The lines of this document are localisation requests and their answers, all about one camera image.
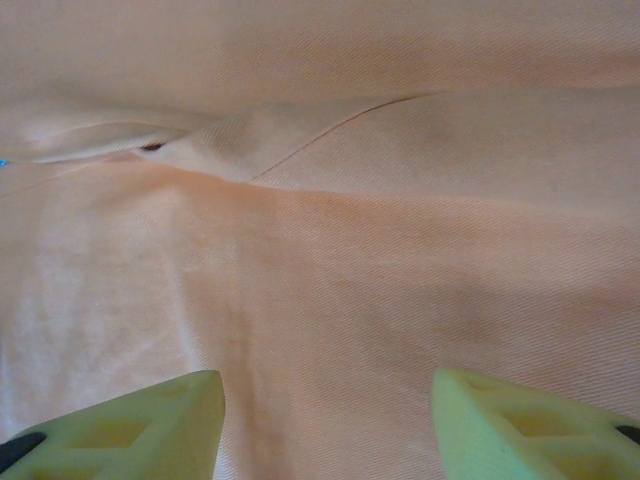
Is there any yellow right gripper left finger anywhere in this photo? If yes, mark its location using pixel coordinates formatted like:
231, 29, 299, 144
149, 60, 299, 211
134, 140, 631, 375
0, 368, 226, 480

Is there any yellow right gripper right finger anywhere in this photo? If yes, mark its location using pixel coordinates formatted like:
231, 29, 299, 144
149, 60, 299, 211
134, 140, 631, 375
431, 367, 640, 480

